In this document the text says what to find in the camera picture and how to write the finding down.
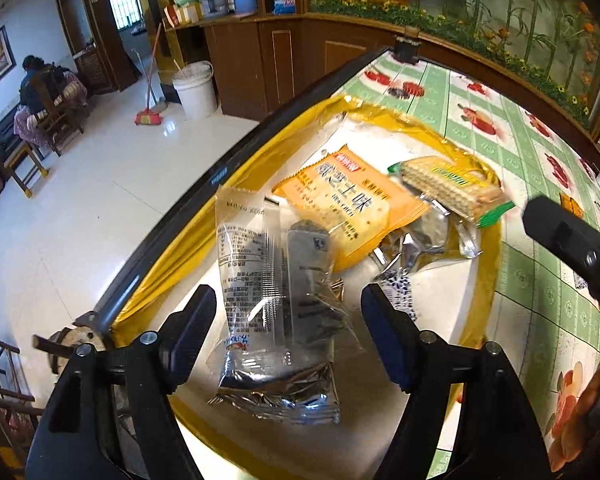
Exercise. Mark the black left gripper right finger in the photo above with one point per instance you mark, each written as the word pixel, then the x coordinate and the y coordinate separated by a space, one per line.
pixel 497 436

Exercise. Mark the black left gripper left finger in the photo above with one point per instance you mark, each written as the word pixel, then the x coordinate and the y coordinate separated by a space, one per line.
pixel 109 415

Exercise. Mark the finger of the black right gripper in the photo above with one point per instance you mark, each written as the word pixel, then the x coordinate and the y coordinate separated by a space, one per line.
pixel 569 238

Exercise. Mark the green wafer cracker packet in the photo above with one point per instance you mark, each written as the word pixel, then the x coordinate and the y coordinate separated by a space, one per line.
pixel 460 190

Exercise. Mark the clear silver snack packet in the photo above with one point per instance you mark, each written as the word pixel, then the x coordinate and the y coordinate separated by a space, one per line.
pixel 284 320

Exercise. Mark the person's right hand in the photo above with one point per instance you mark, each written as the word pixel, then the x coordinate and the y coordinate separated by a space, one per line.
pixel 572 440

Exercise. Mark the green fruit pattern tablecloth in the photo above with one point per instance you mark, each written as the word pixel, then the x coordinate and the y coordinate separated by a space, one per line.
pixel 561 318

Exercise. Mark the small silver foil packets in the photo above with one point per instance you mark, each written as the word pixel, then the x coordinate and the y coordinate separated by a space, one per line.
pixel 438 235

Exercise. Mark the yellow cheese cracker packet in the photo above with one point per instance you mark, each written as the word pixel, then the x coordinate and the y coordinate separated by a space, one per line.
pixel 357 204

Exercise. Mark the floral glass panel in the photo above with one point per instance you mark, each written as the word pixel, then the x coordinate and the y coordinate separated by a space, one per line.
pixel 554 44

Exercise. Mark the yellow snack tray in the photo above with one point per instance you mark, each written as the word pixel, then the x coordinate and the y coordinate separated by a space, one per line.
pixel 450 298

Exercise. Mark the wooden chair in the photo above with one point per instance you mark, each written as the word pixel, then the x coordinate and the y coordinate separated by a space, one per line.
pixel 61 102

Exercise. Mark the red broom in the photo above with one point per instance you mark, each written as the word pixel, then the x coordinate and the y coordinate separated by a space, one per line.
pixel 147 116

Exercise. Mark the seated person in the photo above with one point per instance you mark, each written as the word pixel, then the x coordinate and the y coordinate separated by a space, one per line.
pixel 30 104

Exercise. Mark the white plastic bucket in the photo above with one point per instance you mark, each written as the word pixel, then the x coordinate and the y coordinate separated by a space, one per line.
pixel 195 87

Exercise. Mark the wooden cabinet counter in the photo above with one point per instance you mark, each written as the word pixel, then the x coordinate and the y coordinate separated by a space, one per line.
pixel 264 61

